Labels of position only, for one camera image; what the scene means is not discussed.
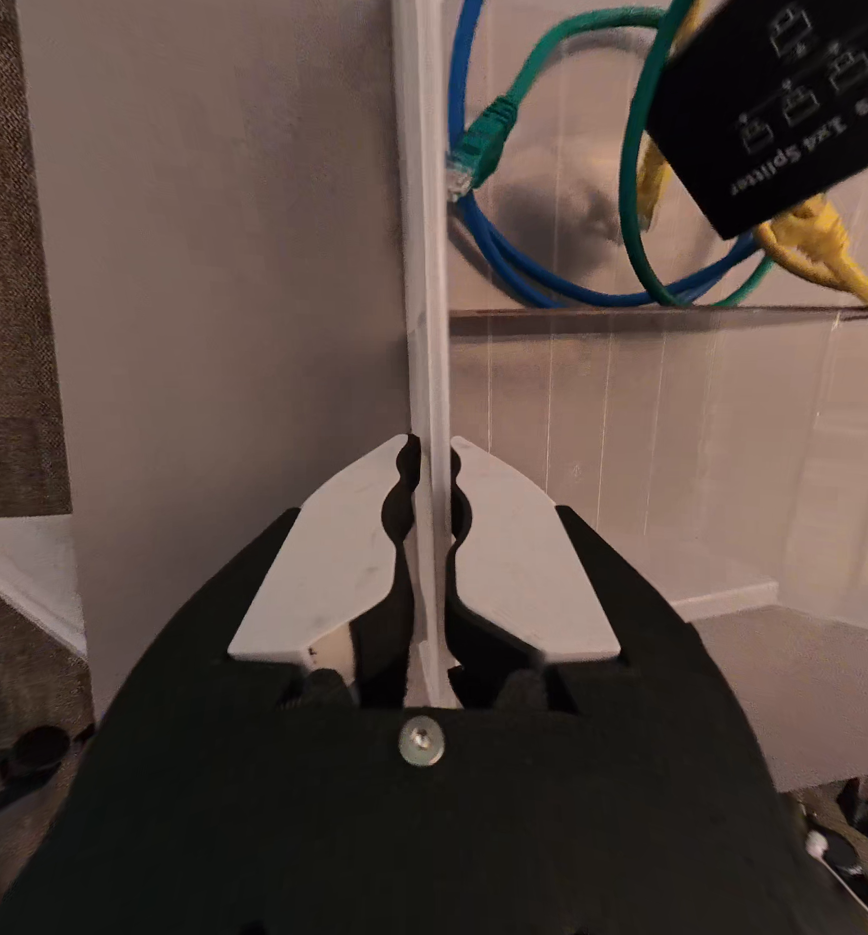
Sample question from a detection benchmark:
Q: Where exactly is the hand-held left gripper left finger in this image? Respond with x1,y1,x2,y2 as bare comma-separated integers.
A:
227,433,424,710

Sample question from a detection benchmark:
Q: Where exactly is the black cable with white tip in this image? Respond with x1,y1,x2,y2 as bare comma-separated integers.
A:
799,778,868,932

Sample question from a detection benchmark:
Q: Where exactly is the blue ethernet cable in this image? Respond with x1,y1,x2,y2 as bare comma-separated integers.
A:
447,0,767,308

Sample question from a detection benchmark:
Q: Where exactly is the yellow ethernet cable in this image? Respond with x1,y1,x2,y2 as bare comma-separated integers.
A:
788,193,868,322
754,219,868,322
637,0,705,231

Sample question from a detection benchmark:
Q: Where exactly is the clear plastic storage bin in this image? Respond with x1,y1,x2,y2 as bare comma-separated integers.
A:
390,0,868,708

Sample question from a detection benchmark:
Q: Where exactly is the black ethernet splitter box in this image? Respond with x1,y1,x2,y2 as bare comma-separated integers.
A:
646,0,868,242

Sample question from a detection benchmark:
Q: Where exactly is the green ethernet cable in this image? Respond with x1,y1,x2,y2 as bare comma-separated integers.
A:
444,0,776,308

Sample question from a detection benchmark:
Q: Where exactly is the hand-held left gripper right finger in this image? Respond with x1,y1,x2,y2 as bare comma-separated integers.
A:
443,436,622,710

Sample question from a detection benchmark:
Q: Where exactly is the black round object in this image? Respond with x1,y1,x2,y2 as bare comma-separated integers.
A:
0,723,95,786

